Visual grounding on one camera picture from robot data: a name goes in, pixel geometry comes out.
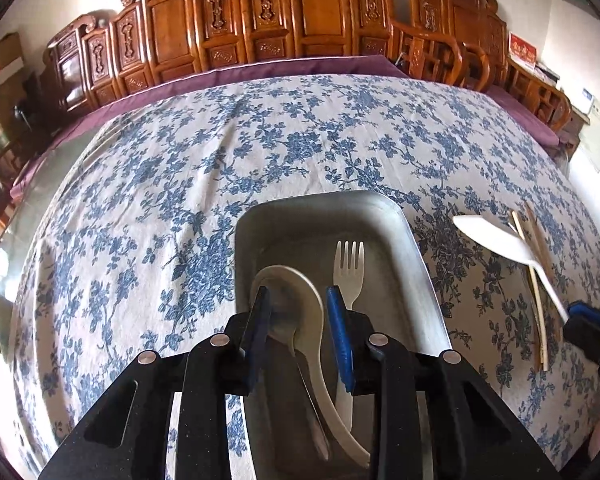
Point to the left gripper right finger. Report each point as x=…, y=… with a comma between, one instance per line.
x=440, y=399

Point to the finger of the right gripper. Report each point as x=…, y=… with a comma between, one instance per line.
x=584, y=310

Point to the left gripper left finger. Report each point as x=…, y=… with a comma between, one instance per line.
x=125, y=433

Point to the light bamboo chopstick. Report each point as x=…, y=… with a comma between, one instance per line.
x=538, y=307

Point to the white plastic spoon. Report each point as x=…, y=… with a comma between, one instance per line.
x=308, y=343

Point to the white plastic fork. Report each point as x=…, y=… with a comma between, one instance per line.
x=348, y=276

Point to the dark brown chopstick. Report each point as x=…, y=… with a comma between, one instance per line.
x=541, y=250

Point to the metal spoon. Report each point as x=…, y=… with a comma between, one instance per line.
x=285, y=320

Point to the person's right hand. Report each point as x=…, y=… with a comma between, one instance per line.
x=594, y=444

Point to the wooden side table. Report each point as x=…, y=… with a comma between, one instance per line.
x=570, y=133

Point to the purple armchair cushion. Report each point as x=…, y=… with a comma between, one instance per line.
x=539, y=131

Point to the blue floral tablecloth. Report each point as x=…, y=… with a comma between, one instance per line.
x=137, y=248

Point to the rectangular metal tray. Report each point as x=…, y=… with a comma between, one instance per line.
x=397, y=295

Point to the red calendar card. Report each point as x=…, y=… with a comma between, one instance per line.
x=521, y=51

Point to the carved wooden armchair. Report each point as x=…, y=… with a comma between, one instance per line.
x=476, y=26

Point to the purple sofa cushion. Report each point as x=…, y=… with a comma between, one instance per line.
x=373, y=65

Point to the carved wooden sofa bench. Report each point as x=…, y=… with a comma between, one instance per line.
x=94, y=61

